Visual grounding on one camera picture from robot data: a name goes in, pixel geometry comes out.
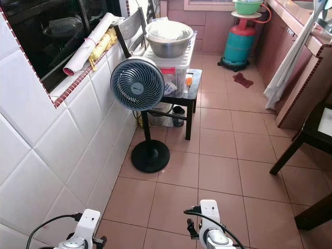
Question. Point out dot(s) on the small orange bottle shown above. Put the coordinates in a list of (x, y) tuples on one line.
[(189, 80)]

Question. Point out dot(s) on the yellow bundle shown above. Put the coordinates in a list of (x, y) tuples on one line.
[(105, 44)]

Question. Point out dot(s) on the dark wooden table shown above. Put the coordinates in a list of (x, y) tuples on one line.
[(311, 135)]

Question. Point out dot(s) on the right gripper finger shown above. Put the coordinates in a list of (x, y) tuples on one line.
[(190, 227)]

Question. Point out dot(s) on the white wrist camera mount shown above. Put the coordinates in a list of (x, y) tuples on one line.
[(209, 210), (87, 222)]

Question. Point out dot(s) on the dark red floor rag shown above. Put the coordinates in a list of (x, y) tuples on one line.
[(243, 80)]

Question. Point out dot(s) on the white plastic bag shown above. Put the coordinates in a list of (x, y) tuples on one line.
[(158, 114)]

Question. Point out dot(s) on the white hanging cloth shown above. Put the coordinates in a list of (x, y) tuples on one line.
[(285, 67)]

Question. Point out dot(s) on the teal gas cylinder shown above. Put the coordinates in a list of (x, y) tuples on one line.
[(238, 44)]

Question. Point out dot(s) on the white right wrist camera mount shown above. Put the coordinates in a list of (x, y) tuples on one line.
[(209, 210)]

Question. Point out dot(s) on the clear plastic container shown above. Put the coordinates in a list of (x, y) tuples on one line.
[(62, 27)]

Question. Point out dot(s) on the rolled white paper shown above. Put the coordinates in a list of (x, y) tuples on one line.
[(88, 46)]

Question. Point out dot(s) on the steel mixing bowl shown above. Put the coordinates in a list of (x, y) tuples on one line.
[(168, 44)]

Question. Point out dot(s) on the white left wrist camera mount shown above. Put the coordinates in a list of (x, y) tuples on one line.
[(87, 222)]

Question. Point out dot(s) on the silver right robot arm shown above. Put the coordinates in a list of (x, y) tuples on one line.
[(218, 240)]

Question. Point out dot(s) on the dark wooden furniture piece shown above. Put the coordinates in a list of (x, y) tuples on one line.
[(314, 215)]

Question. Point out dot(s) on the green plastic basin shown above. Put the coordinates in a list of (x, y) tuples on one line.
[(248, 6)]

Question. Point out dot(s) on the brown kitchen counter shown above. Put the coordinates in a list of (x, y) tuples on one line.
[(301, 83)]

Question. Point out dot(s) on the clear plastic storage box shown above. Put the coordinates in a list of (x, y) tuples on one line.
[(174, 72)]

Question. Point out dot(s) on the black side table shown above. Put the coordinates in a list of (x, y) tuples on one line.
[(189, 98)]

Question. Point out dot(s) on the grey standing fan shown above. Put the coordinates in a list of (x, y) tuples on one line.
[(137, 84)]

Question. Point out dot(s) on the black folding chair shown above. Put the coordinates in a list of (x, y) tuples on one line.
[(129, 28)]

